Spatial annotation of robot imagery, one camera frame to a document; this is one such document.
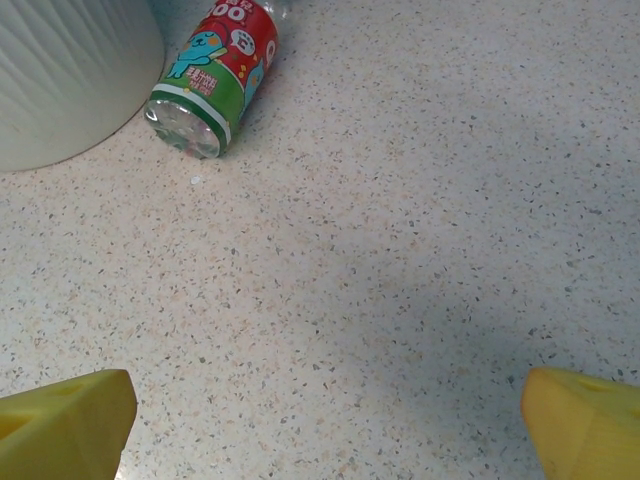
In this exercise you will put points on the red green cartoon label bottle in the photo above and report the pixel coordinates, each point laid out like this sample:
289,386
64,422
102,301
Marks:
220,55

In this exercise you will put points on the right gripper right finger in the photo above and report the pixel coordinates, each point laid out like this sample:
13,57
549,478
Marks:
590,430

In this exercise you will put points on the white ribbed plastic bin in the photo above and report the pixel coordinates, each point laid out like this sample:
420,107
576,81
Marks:
75,75

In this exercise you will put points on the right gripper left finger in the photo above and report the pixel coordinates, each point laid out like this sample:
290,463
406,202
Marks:
60,430

